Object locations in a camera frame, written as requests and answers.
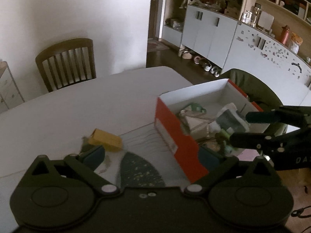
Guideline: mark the green foam tube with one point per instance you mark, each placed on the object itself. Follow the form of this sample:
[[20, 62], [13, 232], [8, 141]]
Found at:
[[225, 134]]

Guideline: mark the dark green round mat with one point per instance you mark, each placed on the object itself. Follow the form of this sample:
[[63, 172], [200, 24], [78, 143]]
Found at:
[[135, 171]]

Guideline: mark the red white cardboard box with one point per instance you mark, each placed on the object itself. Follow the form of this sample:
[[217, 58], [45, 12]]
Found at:
[[207, 113]]

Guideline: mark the white drawer cabinet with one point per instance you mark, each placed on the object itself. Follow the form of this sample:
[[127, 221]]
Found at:
[[9, 93]]

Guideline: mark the green patterned pouch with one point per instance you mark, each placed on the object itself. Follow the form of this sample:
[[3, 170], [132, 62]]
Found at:
[[195, 107]]

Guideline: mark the white wall cabinet unit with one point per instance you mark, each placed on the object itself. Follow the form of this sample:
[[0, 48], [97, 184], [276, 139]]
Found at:
[[245, 34]]

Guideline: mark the teal small case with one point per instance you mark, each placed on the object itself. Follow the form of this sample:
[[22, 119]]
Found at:
[[228, 149]]

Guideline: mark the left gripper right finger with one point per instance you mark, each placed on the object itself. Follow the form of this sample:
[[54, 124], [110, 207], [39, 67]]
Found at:
[[221, 171]]

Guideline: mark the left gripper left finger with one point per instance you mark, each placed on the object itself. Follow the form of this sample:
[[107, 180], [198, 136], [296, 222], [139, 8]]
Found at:
[[84, 165]]

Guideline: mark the brown white plush toy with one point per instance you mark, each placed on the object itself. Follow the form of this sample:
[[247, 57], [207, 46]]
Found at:
[[216, 144]]

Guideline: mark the copper bottle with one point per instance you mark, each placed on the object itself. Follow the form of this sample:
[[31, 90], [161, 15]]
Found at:
[[284, 34]]

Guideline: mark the dark wooden chair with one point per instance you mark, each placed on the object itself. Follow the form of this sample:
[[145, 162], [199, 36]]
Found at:
[[67, 63]]

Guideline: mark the dark brown door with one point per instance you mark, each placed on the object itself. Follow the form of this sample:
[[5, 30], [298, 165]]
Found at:
[[153, 19]]

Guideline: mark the patterned paper snack bag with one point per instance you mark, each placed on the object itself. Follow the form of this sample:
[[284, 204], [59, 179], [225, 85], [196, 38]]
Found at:
[[195, 124]]

